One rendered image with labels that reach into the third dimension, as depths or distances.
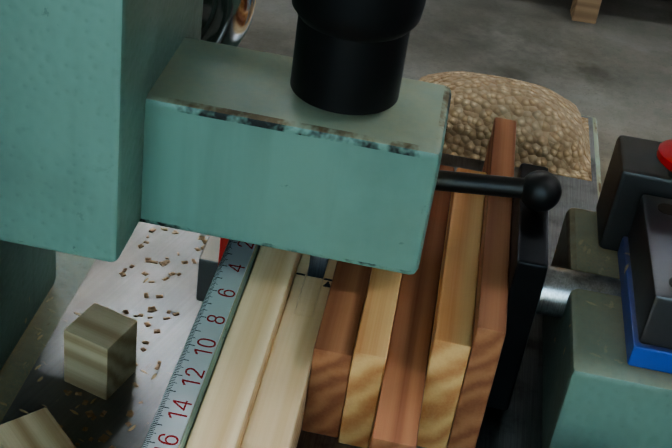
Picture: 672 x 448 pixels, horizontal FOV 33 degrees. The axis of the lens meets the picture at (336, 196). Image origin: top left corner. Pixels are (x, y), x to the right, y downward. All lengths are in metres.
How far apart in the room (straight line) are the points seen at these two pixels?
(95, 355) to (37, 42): 0.25
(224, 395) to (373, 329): 0.08
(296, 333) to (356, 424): 0.05
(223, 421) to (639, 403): 0.19
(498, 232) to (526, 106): 0.23
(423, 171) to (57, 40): 0.17
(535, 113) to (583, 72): 2.32
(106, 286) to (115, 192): 0.28
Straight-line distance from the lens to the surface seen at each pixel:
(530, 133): 0.78
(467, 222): 0.59
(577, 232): 0.62
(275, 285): 0.55
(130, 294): 0.78
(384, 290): 0.55
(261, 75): 0.55
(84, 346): 0.69
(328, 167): 0.51
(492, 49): 3.12
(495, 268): 0.54
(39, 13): 0.48
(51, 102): 0.49
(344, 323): 0.53
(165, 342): 0.74
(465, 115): 0.78
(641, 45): 3.36
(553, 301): 0.57
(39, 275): 0.74
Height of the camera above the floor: 1.29
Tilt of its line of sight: 33 degrees down
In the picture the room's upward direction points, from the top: 9 degrees clockwise
